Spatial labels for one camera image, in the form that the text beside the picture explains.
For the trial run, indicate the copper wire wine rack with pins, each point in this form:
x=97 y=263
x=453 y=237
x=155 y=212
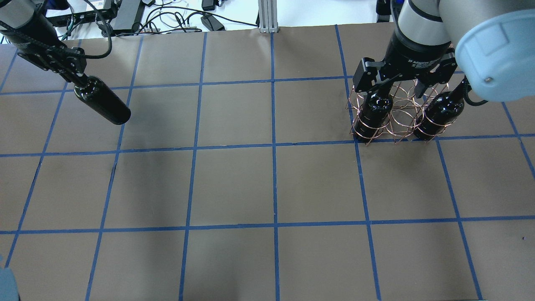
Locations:
x=406 y=108

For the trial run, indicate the black power brick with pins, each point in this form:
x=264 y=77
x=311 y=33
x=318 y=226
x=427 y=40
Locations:
x=128 y=17

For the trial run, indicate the aluminium frame post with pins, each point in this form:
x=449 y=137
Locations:
x=267 y=15

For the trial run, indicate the dark glass wine bottle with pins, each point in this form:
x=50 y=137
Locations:
x=102 y=99

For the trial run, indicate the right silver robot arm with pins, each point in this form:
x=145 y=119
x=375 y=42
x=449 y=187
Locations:
x=491 y=41

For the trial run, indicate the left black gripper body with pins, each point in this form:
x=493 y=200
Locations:
x=66 y=62

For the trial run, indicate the small black power adapter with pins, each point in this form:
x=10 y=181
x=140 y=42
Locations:
x=212 y=24

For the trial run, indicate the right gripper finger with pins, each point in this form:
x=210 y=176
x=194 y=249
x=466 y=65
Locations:
x=428 y=80
x=366 y=87

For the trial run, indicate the dark bottle in rack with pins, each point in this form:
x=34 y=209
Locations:
x=441 y=112
x=372 y=116

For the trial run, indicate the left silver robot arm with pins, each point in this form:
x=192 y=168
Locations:
x=25 y=26

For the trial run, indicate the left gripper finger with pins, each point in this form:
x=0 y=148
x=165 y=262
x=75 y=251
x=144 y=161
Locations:
x=77 y=78

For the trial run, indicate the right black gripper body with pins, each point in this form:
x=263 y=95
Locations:
x=411 y=55

